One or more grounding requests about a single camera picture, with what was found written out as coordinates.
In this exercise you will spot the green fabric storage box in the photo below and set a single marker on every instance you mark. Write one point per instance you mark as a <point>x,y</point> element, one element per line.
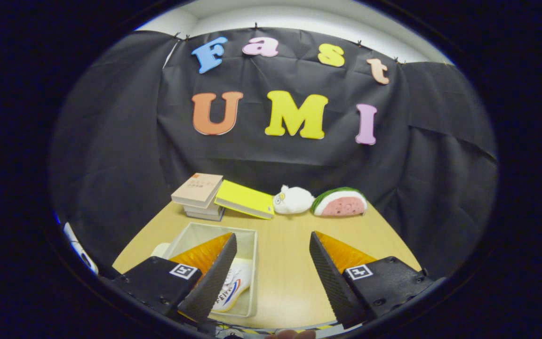
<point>205,230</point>

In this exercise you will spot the yellow book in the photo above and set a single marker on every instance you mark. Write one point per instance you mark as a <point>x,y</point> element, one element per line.
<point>245,200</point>

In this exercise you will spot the white and black device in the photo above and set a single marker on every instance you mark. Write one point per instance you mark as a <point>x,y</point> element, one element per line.
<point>80,249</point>

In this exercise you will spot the white plush toy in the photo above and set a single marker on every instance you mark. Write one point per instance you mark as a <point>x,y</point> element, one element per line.
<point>294,200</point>

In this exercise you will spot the white shoe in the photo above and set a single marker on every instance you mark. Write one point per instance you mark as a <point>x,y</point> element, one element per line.
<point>235,282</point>

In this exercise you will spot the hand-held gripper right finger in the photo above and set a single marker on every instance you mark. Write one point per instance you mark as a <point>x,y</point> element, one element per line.
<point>334,282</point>

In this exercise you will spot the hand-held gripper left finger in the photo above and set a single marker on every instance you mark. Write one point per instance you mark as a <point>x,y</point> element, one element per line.
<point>212,282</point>

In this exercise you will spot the watermelon plush toy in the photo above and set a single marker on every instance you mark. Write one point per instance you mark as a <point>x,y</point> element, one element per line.
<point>341,203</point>

